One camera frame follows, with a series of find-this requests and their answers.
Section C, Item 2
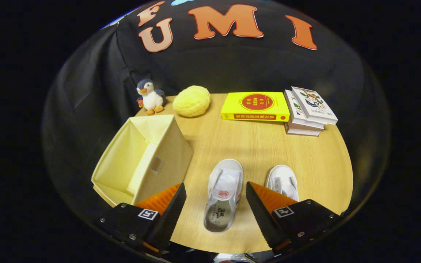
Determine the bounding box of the penguin plush toy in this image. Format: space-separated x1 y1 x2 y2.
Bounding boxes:
136 79 166 116

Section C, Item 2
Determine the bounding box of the white paperback book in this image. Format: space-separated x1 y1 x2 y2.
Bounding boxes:
284 89 326 130

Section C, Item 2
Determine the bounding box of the yellow book with red circle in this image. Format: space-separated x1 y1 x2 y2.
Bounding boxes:
220 91 291 122

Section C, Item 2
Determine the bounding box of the yellow round plush cushion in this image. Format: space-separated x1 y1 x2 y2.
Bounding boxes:
172 85 211 118

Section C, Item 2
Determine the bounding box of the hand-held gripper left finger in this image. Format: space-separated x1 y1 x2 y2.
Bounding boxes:
94 183 187 258

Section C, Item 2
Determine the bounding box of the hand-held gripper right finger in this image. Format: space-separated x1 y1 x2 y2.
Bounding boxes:
246 181 342 256

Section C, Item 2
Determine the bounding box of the white floral cover book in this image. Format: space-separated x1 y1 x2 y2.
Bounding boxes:
291 86 339 125

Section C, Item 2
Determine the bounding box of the white canvas shoe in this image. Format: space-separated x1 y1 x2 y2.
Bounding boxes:
265 165 300 202
203 159 244 233

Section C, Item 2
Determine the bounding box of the beige fabric storage box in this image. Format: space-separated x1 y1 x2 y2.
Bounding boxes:
91 114 195 206

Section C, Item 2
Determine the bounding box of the black backdrop cloth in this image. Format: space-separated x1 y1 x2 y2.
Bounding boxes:
42 0 392 234

